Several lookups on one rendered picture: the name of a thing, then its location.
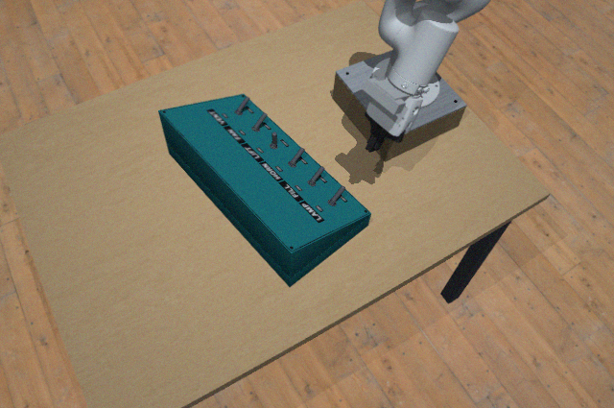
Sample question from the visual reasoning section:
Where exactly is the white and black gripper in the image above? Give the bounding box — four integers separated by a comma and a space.
365, 93, 423, 153

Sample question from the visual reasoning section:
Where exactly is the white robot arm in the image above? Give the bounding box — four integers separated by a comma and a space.
363, 0, 491, 115

